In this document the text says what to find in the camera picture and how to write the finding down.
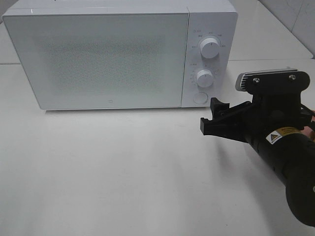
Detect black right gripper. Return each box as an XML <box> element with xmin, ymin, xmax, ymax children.
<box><xmin>200</xmin><ymin>71</ymin><xmax>310</xmax><ymax>144</ymax></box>

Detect white microwave door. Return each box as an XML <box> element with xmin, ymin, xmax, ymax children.
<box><xmin>4</xmin><ymin>14</ymin><xmax>188</xmax><ymax>110</ymax></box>

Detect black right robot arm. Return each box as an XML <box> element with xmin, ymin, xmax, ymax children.
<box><xmin>200</xmin><ymin>69</ymin><xmax>315</xmax><ymax>226</ymax></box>

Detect white microwave oven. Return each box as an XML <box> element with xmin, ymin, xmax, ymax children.
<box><xmin>2</xmin><ymin>0</ymin><xmax>238</xmax><ymax>110</ymax></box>

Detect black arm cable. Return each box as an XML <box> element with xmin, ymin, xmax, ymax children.
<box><xmin>299</xmin><ymin>103</ymin><xmax>315</xmax><ymax>131</ymax></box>

